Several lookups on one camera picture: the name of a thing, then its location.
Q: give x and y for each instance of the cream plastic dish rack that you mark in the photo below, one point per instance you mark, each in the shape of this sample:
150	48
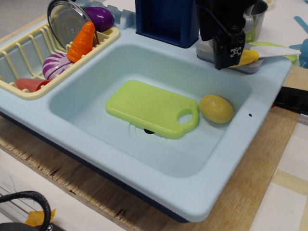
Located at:
23	57

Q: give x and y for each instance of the orange toy carrot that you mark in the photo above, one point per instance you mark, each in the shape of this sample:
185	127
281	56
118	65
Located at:
83	42

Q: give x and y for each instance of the yellow tape piece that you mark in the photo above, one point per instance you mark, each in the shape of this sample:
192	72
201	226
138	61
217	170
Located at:
35	218

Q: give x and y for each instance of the red plastic cup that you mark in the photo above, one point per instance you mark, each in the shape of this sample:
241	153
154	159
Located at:
31	84

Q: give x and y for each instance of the yellow handled toy knife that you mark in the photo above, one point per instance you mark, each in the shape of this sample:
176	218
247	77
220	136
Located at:
255	53

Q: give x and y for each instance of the yellow toy potato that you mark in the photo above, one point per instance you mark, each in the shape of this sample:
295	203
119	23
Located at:
216	109

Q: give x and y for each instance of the grey toy faucet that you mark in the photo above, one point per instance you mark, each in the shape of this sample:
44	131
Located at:
205	48

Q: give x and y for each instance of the green plastic plate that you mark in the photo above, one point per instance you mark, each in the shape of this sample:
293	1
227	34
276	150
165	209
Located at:
291	55

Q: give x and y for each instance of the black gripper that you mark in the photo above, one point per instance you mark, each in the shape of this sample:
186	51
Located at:
225	21

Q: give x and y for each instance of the black clamp bar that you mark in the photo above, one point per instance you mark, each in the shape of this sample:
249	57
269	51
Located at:
295	100

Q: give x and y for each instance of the plywood base board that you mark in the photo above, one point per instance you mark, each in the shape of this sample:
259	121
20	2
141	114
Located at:
267	192

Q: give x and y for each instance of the round silver metal lid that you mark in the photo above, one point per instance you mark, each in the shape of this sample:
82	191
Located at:
66	20

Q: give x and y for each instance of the light blue toy sink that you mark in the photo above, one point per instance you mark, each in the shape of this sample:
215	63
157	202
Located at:
184	176

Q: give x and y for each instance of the silver metal pot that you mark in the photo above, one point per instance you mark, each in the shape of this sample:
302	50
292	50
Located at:
258	14

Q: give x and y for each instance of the green plastic cutting board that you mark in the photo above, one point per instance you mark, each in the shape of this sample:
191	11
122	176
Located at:
165	113

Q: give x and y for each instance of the blue plastic utensil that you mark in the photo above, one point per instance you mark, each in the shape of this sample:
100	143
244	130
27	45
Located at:
302	23

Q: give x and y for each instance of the dark blue plastic box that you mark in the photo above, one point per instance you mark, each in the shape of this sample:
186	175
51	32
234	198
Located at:
170	21

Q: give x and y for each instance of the purple white toy onion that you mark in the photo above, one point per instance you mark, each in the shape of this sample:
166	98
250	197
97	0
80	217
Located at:
55	64

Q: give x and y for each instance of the purple toy eggplant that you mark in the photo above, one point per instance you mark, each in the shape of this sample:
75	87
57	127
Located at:
101	17

